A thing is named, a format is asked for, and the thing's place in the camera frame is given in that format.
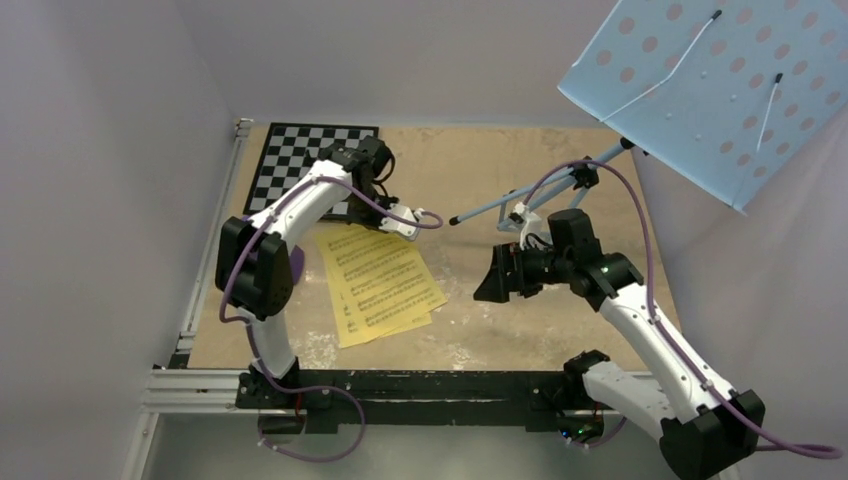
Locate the yellow sheet music page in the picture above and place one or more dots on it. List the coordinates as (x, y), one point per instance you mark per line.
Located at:
(354, 327)
(380, 273)

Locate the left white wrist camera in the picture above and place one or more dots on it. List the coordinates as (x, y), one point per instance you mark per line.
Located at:
(402, 221)

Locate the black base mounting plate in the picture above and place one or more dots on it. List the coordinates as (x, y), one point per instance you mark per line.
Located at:
(324, 400)

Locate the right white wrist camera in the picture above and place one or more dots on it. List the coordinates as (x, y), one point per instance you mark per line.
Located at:
(529, 225)

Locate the purple metronome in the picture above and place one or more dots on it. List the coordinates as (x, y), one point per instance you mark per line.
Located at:
(297, 264)

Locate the black white chessboard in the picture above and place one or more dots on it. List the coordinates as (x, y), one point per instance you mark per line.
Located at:
(288, 153)

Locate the light blue music stand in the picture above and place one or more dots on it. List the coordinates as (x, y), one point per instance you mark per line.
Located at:
(724, 93)

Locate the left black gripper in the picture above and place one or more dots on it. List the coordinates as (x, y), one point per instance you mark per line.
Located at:
(373, 224)

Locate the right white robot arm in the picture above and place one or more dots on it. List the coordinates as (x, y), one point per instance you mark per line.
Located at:
(702, 424)

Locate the aluminium frame rail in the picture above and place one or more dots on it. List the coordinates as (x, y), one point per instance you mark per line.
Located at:
(198, 433)

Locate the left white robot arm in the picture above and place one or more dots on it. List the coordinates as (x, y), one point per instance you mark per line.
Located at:
(255, 269)

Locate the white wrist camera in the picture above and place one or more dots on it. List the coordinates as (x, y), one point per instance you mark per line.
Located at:
(402, 221)
(529, 225)

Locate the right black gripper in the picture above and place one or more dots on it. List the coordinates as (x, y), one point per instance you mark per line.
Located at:
(497, 284)

